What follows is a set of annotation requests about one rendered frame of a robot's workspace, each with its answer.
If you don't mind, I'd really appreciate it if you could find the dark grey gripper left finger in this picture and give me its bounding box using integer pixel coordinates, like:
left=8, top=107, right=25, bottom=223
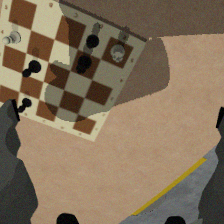
left=0, top=99, right=38, bottom=224

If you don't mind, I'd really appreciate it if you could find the brown and cream chessboard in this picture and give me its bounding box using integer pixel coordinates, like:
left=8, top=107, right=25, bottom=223
left=0, top=0, right=146, bottom=142

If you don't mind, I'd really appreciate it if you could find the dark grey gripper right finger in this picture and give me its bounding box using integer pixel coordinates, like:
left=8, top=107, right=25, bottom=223
left=198, top=107, right=224, bottom=224

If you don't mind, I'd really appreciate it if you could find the white pawn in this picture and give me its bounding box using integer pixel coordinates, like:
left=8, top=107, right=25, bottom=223
left=2, top=31, right=21, bottom=44

